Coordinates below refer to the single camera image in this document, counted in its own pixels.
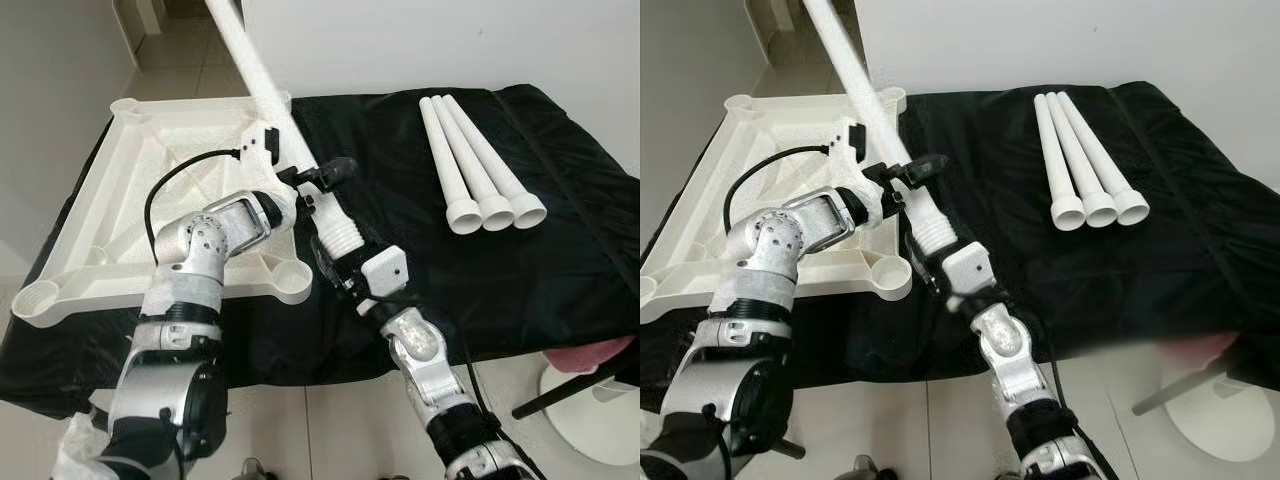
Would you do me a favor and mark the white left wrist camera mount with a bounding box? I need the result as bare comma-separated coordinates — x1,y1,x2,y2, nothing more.
240,118,301,226
828,118,891,221

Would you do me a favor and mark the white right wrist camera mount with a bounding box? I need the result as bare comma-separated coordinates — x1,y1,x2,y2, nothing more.
358,245,409,296
940,243,996,301

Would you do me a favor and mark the white plastic table leg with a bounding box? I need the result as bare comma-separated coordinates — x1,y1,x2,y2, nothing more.
1034,93,1086,232
1046,92,1118,229
443,95,549,230
420,98,484,235
203,0,369,263
431,96,516,232
1058,90,1151,227
803,0,961,256

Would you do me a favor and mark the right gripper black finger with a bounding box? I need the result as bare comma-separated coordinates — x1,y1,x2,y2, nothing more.
303,195,331,259
898,195,921,256

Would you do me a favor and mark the white plastic table top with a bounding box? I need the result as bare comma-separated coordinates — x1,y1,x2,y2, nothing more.
640,92,913,323
10,90,326,326

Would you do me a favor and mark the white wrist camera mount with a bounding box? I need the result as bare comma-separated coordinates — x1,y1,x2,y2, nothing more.
358,245,409,296
940,243,996,301
828,118,891,221
240,118,301,226

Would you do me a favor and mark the black cloth table cover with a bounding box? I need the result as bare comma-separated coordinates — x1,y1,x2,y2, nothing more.
640,82,1280,401
0,84,641,416

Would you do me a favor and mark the white round stool base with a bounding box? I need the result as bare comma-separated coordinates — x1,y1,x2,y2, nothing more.
1165,345,1280,461

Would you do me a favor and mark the pink stool seat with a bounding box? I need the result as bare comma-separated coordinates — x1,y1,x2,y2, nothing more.
1155,335,1241,366
545,338,636,376

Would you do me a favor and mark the white door frame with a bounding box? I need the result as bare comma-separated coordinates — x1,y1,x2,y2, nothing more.
745,0,801,71
112,0,169,39

